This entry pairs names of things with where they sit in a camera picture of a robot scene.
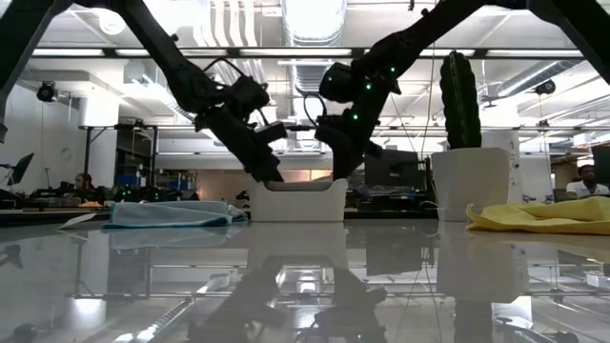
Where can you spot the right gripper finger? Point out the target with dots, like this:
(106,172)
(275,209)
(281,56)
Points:
(345,164)

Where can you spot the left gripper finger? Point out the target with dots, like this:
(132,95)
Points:
(266,171)

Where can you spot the light blue microfiber towel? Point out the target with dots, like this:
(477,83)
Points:
(167,214)

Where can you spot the yellow microfiber towel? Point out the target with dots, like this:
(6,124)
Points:
(548,216)

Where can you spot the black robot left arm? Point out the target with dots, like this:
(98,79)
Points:
(162,47)

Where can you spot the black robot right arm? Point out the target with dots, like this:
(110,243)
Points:
(429,24)

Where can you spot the white plastic bin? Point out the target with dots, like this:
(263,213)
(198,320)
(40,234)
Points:
(298,207)

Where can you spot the black background monitor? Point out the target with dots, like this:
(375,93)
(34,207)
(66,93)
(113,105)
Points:
(395,169)

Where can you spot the black storage rack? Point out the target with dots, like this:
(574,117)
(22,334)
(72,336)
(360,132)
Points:
(136,162)

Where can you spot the green cactus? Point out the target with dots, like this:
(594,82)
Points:
(460,105)

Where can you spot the white hexagonal plant pot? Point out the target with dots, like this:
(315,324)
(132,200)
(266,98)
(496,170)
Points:
(472,178)

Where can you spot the person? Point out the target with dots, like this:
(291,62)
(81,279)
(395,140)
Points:
(586,186)
(84,183)

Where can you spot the black tilted background screen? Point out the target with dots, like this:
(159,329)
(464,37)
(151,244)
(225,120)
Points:
(21,167)

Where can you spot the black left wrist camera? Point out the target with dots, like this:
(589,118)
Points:
(250,95)

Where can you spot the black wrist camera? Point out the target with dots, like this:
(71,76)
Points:
(336,83)
(250,95)

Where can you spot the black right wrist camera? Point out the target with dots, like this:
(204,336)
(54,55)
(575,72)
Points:
(336,83)

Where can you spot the black overhead frame beam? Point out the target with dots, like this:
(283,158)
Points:
(286,53)

